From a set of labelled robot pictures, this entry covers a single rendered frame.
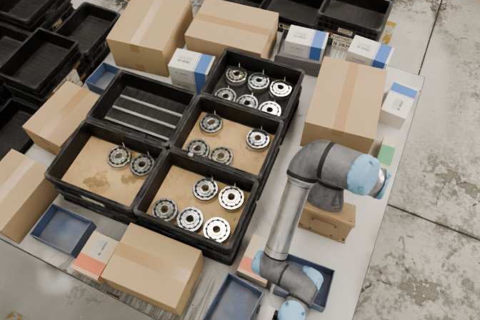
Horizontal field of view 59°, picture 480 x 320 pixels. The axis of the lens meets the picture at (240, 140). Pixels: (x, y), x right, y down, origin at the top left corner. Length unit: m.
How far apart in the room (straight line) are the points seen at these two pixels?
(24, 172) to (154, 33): 0.89
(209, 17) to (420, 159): 1.62
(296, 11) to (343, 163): 2.02
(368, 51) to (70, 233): 1.59
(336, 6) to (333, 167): 1.92
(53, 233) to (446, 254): 2.07
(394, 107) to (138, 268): 1.34
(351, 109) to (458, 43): 1.97
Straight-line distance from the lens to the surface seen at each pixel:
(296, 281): 1.37
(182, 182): 1.79
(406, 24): 3.78
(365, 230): 1.89
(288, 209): 1.32
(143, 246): 1.68
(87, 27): 3.17
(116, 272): 1.67
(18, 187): 1.96
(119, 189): 1.83
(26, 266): 2.80
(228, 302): 1.75
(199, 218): 1.68
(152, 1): 2.42
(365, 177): 1.22
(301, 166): 1.27
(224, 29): 2.21
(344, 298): 1.79
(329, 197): 1.69
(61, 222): 1.99
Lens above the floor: 2.41
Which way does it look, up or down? 58 degrees down
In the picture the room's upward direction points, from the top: 1 degrees counter-clockwise
